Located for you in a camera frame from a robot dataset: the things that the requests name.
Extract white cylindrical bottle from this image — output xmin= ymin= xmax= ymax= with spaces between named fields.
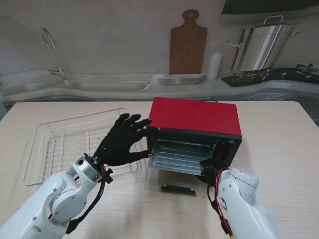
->
xmin=207 ymin=52 xmax=223 ymax=80

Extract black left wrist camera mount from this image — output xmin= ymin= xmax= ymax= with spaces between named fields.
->
xmin=101 ymin=168 xmax=114 ymax=185

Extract red and black toaster oven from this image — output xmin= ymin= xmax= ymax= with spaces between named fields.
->
xmin=146 ymin=97 xmax=243 ymax=168

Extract black gas stove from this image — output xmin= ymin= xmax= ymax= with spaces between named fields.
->
xmin=221 ymin=63 xmax=319 ymax=88

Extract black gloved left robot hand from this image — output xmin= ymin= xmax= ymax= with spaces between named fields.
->
xmin=93 ymin=113 xmax=159 ymax=167

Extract wrist red black cables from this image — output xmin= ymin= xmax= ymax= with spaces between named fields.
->
xmin=206 ymin=169 xmax=235 ymax=237
xmin=66 ymin=164 xmax=110 ymax=235

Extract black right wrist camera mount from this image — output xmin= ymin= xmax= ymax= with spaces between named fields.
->
xmin=203 ymin=166 xmax=221 ymax=186

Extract white wire dish rack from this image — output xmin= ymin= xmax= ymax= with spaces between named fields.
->
xmin=22 ymin=107 xmax=140 ymax=187

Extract stack of white plates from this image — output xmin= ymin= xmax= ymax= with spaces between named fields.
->
xmin=158 ymin=72 xmax=207 ymax=86

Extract ribbed metal baking tray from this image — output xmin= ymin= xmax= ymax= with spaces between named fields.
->
xmin=149 ymin=138 xmax=216 ymax=176

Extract steel kitchen sink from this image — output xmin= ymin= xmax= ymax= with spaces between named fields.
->
xmin=57 ymin=80 xmax=153 ymax=93

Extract brown wooden cutting board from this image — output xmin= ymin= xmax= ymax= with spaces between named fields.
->
xmin=168 ymin=9 xmax=208 ymax=75

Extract glass oven door black handle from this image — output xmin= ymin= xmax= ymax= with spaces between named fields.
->
xmin=144 ymin=171 xmax=214 ymax=199

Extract chrome kitchen faucet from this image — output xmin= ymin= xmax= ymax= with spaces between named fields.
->
xmin=41 ymin=27 xmax=69 ymax=84

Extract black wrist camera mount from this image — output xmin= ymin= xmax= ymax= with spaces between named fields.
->
xmin=101 ymin=168 xmax=114 ymax=185
xmin=203 ymin=166 xmax=221 ymax=186

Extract dark range hood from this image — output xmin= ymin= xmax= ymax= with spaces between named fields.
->
xmin=219 ymin=0 xmax=319 ymax=24

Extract left wrist red black cables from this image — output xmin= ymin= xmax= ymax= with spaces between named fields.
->
xmin=66 ymin=164 xmax=110 ymax=235

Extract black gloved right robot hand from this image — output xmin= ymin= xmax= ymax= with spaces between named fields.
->
xmin=195 ymin=158 xmax=220 ymax=185

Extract right wrist red black cables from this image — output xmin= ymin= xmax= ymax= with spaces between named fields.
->
xmin=206 ymin=169 xmax=235 ymax=237

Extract stainless steel stockpot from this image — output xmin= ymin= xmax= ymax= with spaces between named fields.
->
xmin=227 ymin=15 xmax=300 ymax=73

